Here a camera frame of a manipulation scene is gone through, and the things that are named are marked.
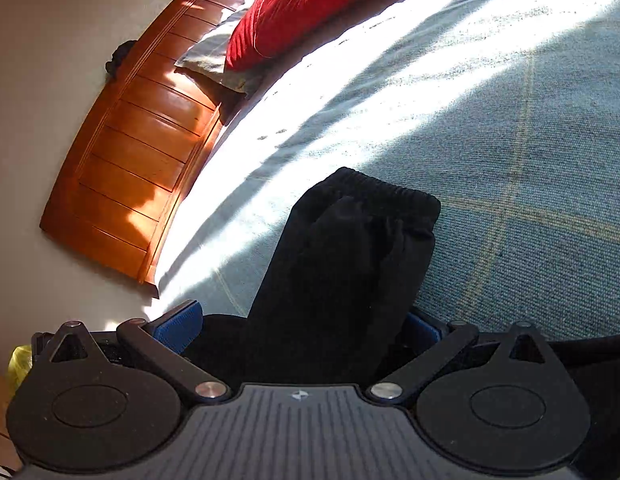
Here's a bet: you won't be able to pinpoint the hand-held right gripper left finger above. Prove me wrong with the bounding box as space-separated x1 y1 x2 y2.
40 300 231 405

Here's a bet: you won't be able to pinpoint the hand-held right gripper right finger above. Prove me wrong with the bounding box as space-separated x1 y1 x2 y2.
368 312 561 406

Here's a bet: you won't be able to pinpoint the black pants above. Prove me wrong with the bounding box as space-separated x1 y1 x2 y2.
182 166 620 480

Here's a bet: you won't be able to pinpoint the yellow plastic bag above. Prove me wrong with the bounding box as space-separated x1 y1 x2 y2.
8 344 35 388

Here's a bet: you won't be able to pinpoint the wooden headboard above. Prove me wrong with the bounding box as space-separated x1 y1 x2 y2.
40 0 263 300

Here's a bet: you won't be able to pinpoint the grey pillow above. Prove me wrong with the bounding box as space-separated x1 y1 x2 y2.
175 0 271 96

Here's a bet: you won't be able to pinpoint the red quilt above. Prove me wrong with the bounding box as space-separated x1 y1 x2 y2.
225 0 441 72

